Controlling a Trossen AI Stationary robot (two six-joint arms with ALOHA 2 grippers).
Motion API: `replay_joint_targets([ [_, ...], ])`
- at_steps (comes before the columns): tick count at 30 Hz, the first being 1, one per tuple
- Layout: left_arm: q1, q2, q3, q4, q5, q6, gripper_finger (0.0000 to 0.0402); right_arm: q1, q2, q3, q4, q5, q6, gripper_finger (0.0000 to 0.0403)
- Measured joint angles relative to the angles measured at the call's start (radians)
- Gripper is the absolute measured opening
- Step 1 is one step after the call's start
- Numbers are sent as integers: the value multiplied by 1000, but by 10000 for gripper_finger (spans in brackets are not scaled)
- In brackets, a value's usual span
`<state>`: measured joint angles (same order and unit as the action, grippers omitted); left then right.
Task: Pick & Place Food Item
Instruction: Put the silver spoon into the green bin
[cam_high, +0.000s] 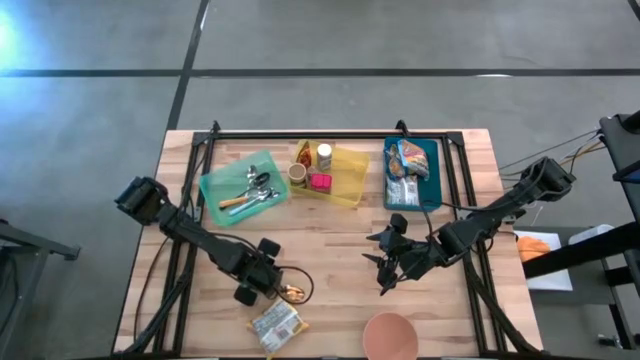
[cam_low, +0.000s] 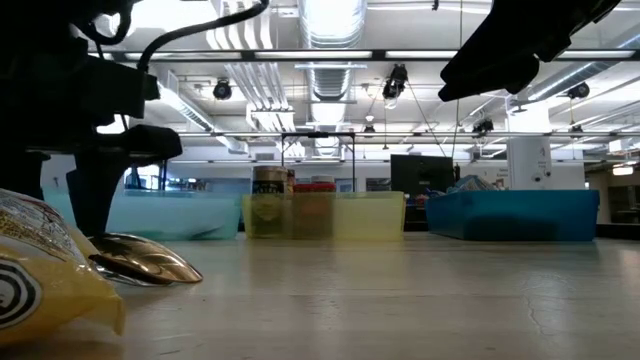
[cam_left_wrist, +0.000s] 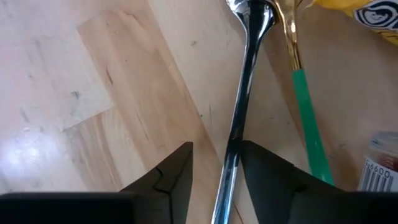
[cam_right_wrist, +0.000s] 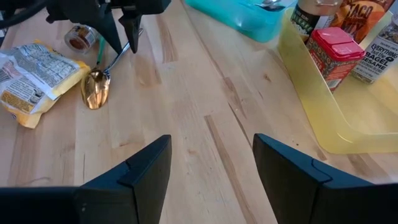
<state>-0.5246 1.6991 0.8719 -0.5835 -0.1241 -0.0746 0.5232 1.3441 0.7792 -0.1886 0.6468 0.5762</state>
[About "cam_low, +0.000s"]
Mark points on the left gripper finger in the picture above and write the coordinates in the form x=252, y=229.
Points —
x=95, y=200
x=20, y=175

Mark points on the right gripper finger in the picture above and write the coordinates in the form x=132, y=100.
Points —
x=480, y=55
x=505, y=75

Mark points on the smoked paprika tin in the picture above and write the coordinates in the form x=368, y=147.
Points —
x=315, y=188

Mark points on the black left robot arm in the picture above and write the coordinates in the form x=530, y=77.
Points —
x=40, y=25

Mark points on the green translucent plastic bin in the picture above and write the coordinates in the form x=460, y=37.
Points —
x=175, y=215

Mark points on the white round pillar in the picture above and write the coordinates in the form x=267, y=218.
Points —
x=530, y=160

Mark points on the black overhead crossbar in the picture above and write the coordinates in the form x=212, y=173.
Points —
x=380, y=55

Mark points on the black monitor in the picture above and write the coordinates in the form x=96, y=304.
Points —
x=422, y=175

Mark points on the blue plastic bin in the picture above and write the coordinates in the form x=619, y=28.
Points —
x=515, y=215

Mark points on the jar with brown lid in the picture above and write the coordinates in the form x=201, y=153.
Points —
x=272, y=177

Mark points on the yellow translucent plastic bin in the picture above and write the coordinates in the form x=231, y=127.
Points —
x=370, y=215

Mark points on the black ceiling-hung camera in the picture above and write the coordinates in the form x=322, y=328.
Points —
x=579, y=90
x=395, y=82
x=222, y=90
x=483, y=126

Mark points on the silver ventilation duct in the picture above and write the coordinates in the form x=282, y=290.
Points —
x=332, y=80

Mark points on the black metal frame stand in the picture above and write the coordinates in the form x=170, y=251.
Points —
x=317, y=134

